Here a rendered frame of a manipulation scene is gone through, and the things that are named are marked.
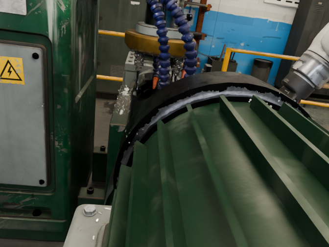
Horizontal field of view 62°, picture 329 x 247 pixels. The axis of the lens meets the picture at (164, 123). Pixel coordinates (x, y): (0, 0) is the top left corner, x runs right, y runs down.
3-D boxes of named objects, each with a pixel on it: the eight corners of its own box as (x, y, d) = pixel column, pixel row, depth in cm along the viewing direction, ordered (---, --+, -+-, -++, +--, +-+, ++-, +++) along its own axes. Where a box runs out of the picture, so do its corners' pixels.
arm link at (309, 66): (319, 54, 63) (300, 74, 65) (343, 77, 66) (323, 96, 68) (299, 47, 71) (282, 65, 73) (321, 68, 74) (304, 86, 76)
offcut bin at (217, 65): (226, 83, 590) (236, 44, 558) (233, 89, 548) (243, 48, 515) (203, 80, 585) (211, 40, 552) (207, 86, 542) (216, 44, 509)
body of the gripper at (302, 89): (286, 66, 73) (261, 93, 76) (302, 75, 65) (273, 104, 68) (304, 83, 75) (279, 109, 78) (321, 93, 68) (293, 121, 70)
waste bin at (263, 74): (260, 86, 602) (268, 59, 578) (267, 92, 567) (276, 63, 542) (243, 85, 598) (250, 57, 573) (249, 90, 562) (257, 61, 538)
